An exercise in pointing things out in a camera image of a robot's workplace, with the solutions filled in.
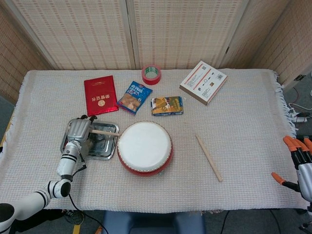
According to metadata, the red drum with white head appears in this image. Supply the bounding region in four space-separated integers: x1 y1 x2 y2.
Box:
117 121 174 177

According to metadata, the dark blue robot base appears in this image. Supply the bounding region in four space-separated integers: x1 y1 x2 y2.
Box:
102 210 207 234

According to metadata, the wooden drumstick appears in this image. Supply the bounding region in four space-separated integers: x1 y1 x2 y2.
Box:
195 135 223 182
90 129 120 137

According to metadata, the red certificate booklet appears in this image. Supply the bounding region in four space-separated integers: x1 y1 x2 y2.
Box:
83 75 119 117

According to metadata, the white orange cardboard box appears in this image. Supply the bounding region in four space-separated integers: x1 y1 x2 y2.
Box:
179 60 228 106

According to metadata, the yellow blue biscuit packet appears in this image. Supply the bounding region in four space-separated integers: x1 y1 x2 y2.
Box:
150 96 186 117

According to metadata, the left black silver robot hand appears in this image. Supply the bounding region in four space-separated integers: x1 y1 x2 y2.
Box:
66 115 98 143

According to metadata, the bamboo folding screen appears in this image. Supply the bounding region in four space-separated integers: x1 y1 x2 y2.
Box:
0 0 312 103

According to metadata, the right orange-tipped silver robot hand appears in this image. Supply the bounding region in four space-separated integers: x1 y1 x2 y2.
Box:
271 136 312 203

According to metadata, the blue snack packet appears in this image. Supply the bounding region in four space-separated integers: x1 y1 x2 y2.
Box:
116 80 154 116

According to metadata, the stainless steel tray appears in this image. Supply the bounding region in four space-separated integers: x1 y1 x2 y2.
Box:
60 118 120 162

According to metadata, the white woven tablecloth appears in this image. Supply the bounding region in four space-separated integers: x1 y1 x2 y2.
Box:
0 69 305 212

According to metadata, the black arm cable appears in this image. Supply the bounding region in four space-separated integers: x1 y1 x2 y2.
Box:
68 164 109 234

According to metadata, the red tape roll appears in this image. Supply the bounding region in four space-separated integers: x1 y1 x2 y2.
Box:
141 64 162 86

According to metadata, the black sneaker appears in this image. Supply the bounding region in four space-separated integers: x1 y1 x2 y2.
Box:
63 210 85 226

